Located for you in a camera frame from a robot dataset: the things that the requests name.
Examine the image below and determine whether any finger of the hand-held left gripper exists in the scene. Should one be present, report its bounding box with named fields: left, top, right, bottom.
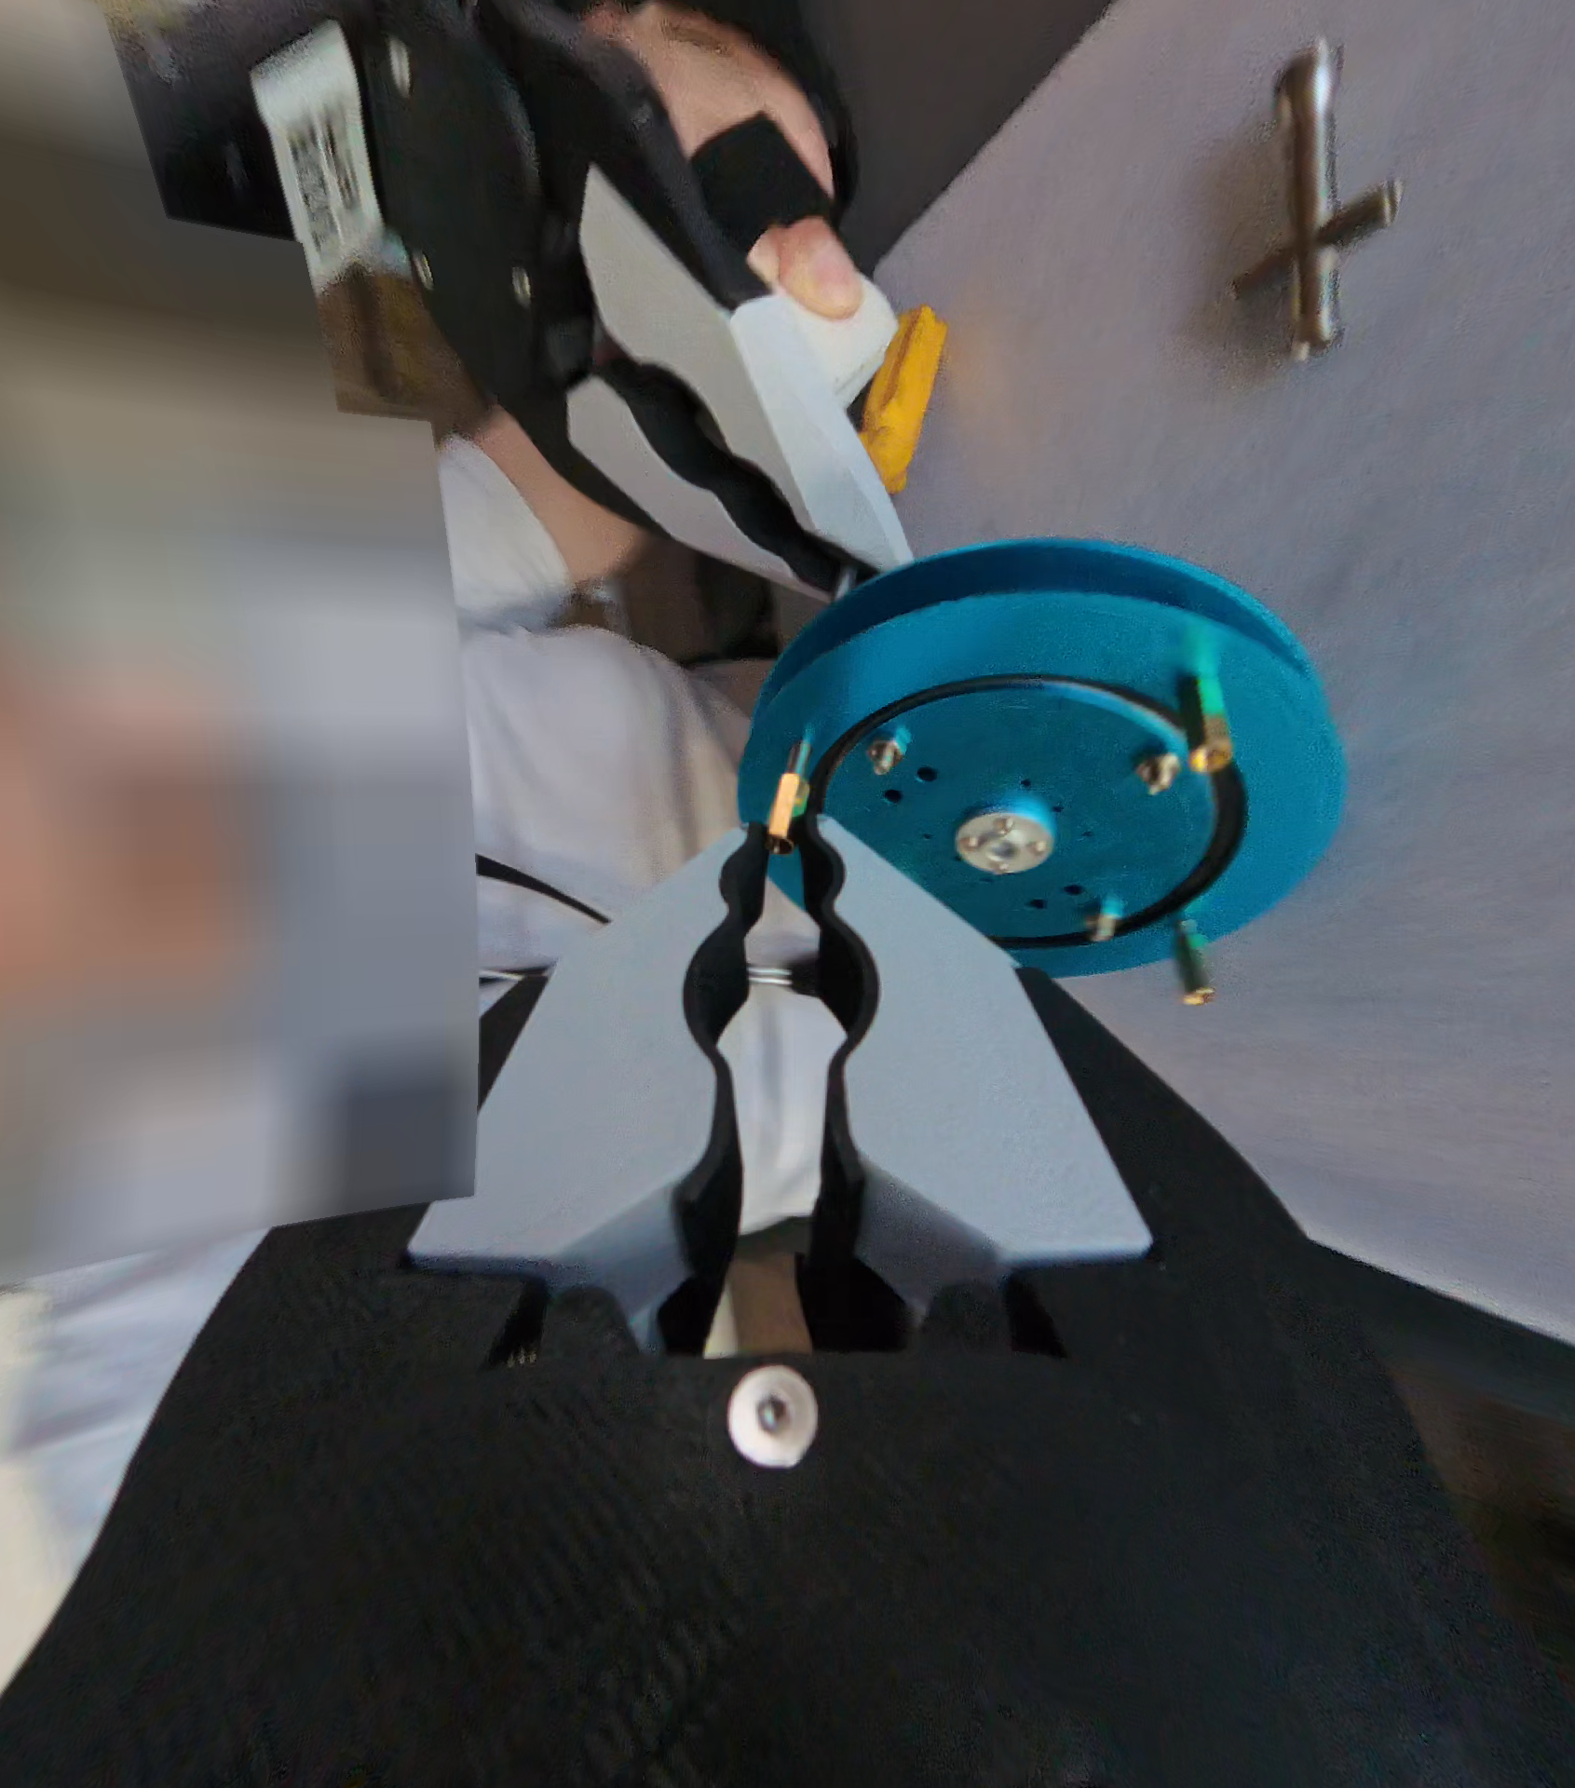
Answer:
left=575, top=168, right=917, bottom=573
left=564, top=377, right=862, bottom=606

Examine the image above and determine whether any white foam sheet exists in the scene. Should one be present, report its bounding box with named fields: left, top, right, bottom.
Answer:
left=871, top=0, right=1575, bottom=1386

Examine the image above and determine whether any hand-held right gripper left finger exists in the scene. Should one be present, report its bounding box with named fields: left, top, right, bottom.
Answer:
left=409, top=824, right=761, bottom=1359

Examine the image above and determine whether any metal socket wrench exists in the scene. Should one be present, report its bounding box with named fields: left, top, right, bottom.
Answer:
left=1230, top=40, right=1403, bottom=364

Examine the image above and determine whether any person's left forearm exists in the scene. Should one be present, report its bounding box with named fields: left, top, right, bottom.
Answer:
left=472, top=405, right=655, bottom=582

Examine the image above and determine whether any yellow handled screwdriver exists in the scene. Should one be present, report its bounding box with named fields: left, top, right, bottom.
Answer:
left=832, top=304, right=949, bottom=597

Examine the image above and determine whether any blue round base plate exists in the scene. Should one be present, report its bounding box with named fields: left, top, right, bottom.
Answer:
left=737, top=537, right=1347, bottom=980

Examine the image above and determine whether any black shoulder strap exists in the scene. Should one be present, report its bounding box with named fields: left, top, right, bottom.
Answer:
left=476, top=852, right=614, bottom=932

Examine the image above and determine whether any person's left hand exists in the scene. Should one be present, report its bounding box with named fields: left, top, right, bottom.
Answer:
left=588, top=0, right=865, bottom=325

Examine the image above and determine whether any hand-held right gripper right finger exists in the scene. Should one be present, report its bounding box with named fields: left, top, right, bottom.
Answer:
left=793, top=817, right=1152, bottom=1355

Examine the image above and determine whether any dark grey desk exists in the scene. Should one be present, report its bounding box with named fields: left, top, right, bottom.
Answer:
left=800, top=0, right=1109, bottom=269

